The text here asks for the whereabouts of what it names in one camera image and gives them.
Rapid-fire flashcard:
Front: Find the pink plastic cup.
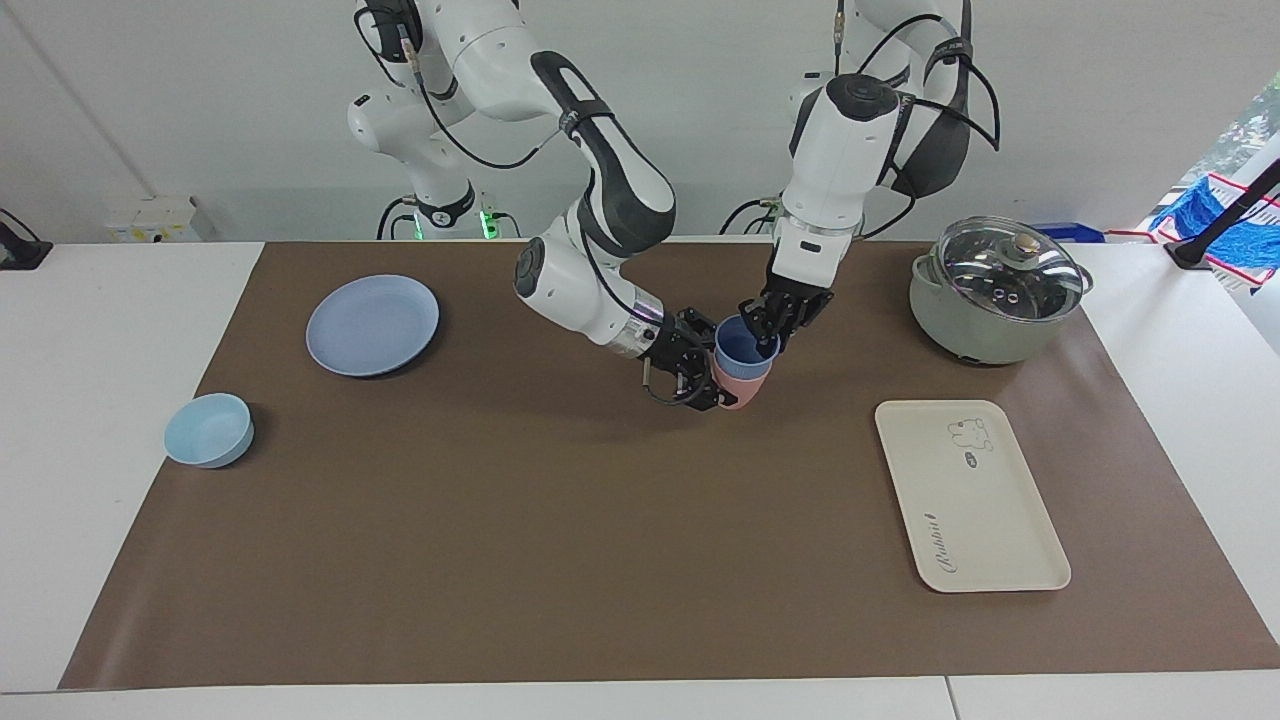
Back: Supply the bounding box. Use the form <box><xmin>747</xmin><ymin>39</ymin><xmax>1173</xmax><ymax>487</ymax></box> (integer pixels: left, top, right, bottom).
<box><xmin>710</xmin><ymin>356</ymin><xmax>767</xmax><ymax>412</ymax></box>

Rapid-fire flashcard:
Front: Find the blue ribbed plastic cup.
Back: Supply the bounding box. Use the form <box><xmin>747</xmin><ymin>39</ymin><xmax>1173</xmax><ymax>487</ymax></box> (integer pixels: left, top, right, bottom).
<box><xmin>714</xmin><ymin>315</ymin><xmax>781</xmax><ymax>382</ymax></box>

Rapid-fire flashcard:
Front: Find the cream rabbit print tray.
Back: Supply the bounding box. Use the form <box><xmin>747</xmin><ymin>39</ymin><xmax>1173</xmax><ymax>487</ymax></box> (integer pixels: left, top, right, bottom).
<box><xmin>875</xmin><ymin>400</ymin><xmax>1072</xmax><ymax>594</ymax></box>

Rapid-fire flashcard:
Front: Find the sage green electric pot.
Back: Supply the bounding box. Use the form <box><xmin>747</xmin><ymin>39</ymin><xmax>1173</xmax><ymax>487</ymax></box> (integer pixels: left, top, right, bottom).
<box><xmin>908</xmin><ymin>250</ymin><xmax>1093</xmax><ymax>366</ymax></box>

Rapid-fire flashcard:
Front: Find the glass pot lid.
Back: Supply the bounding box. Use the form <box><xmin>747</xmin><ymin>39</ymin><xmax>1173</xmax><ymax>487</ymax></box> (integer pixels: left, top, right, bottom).
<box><xmin>935</xmin><ymin>215</ymin><xmax>1093</xmax><ymax>323</ymax></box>

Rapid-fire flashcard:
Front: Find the brown table mat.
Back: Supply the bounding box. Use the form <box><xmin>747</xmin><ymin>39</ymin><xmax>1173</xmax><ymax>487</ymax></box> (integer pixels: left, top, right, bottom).
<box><xmin>58</xmin><ymin>240</ymin><xmax>1280</xmax><ymax>691</ymax></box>

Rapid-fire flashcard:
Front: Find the lavender blue round plate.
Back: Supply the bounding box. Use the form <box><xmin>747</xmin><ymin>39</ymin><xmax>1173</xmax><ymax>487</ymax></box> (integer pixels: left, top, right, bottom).
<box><xmin>305</xmin><ymin>274</ymin><xmax>441</xmax><ymax>379</ymax></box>

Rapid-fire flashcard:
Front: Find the blue cloth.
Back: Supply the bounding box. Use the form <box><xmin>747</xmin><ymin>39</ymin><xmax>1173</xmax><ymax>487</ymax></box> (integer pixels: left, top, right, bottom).
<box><xmin>1148</xmin><ymin>172</ymin><xmax>1280</xmax><ymax>293</ymax></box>

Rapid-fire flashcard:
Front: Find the light blue bowl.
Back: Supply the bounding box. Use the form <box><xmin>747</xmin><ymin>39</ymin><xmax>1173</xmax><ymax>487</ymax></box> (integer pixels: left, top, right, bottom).
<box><xmin>164</xmin><ymin>392</ymin><xmax>255</xmax><ymax>469</ymax></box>

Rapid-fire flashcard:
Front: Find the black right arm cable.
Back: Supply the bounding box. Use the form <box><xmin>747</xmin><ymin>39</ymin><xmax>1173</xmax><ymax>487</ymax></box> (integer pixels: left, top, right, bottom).
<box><xmin>395</xmin><ymin>25</ymin><xmax>706</xmax><ymax>409</ymax></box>

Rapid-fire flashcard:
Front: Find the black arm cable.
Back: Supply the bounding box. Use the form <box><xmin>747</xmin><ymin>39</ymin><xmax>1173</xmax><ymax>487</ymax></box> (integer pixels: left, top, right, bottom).
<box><xmin>835</xmin><ymin>0</ymin><xmax>1002</xmax><ymax>153</ymax></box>
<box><xmin>395</xmin><ymin>25</ymin><xmax>706</xmax><ymax>409</ymax></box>

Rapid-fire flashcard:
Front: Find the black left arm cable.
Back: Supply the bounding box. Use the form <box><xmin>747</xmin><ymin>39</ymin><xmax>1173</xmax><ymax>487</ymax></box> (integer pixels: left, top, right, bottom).
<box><xmin>835</xmin><ymin>0</ymin><xmax>1002</xmax><ymax>153</ymax></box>

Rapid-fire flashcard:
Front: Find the black camera stand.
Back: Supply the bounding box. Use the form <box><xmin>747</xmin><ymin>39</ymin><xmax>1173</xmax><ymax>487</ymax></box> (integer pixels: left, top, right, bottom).
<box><xmin>1165</xmin><ymin>158</ymin><xmax>1280</xmax><ymax>271</ymax></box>

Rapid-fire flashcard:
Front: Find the white wall socket box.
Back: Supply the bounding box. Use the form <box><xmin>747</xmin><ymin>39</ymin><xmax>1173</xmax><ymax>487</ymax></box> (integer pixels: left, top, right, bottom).
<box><xmin>103</xmin><ymin>195</ymin><xmax>206</xmax><ymax>244</ymax></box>

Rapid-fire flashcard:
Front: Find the black clamp mount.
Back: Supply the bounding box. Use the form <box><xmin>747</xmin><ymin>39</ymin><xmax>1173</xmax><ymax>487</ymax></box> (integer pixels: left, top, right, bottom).
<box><xmin>0</xmin><ymin>208</ymin><xmax>53</xmax><ymax>271</ymax></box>

